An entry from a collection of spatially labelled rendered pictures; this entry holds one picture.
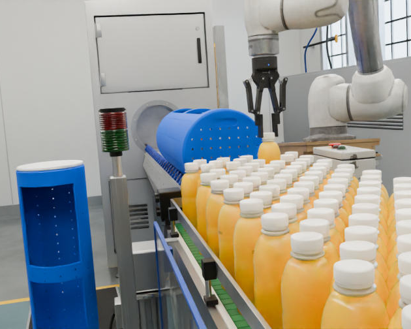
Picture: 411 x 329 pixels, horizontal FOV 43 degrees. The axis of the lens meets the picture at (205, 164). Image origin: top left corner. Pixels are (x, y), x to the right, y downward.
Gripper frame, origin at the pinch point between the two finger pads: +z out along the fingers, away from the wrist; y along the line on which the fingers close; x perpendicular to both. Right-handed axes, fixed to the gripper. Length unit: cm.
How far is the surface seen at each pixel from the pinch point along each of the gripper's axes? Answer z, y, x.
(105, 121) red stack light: -5, 47, 29
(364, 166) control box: 12.1, -20.9, 18.8
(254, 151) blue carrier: 9.0, -0.2, -16.7
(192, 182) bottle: 13.4, 25.4, 9.2
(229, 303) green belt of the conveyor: 28, 29, 62
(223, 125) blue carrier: -0.2, 9.6, -17.2
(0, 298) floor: 118, 128, -222
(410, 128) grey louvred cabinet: 15, -129, -129
